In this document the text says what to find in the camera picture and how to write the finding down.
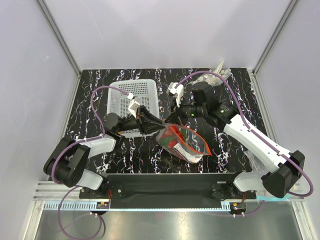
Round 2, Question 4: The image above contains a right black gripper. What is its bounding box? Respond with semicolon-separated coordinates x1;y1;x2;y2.
165;95;207;127

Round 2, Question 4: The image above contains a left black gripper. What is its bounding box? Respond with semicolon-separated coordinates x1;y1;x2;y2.
117;106;165;136

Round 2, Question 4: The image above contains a red strawberry bunch with leaves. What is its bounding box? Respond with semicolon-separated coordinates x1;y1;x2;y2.
157;124;187;149

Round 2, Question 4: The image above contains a clear zip bag orange zipper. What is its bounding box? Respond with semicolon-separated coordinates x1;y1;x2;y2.
156;123;212;164

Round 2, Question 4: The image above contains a red orange papaya slice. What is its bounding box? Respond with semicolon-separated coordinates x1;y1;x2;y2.
173;143;202;162

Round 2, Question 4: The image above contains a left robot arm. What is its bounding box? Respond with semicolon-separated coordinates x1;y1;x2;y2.
43;105;165;198

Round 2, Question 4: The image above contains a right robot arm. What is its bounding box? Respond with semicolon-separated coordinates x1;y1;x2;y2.
167;82;305;199

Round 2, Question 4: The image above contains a clear bag of white pieces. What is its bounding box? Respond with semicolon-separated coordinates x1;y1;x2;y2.
192;61;232;87

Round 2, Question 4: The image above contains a white plastic basket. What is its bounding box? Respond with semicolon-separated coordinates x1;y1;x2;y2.
104;79;160;138

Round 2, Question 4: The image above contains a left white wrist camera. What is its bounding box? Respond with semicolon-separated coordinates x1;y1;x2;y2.
127;93;142;118

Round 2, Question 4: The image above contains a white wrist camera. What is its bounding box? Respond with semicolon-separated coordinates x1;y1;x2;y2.
166;82;184;108
127;93;142;118

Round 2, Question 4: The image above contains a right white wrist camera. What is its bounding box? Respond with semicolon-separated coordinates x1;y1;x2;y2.
166;82;184;108

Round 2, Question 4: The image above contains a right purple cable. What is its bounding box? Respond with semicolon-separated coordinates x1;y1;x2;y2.
177;70;315;217

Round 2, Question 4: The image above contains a purple cable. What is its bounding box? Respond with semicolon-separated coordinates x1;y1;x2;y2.
177;70;315;217
51;85;132;238

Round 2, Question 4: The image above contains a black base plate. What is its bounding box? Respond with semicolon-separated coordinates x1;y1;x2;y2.
64;173;256;207

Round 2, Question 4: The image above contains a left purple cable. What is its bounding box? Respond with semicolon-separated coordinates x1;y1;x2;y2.
51;85;132;238

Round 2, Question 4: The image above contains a left aluminium frame post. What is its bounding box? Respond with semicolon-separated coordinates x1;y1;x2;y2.
35;0;82;77

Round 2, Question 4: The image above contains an aluminium frame post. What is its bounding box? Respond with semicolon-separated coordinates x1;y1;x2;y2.
35;0;82;77
252;0;300;76

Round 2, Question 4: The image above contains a white slotted cable duct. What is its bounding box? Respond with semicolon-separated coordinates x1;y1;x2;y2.
44;200;231;212

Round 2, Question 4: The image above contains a right aluminium frame post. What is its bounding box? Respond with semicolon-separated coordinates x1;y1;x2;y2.
252;0;300;76

